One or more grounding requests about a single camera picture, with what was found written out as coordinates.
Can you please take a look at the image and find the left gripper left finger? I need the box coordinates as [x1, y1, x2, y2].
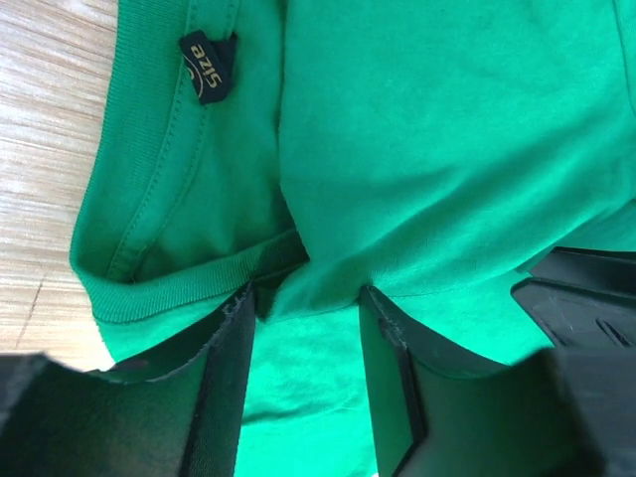
[1, 285, 256, 476]

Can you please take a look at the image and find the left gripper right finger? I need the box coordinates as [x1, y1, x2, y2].
[359, 247, 635, 476]

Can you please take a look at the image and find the green t shirt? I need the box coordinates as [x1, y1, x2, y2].
[71, 1, 635, 476]

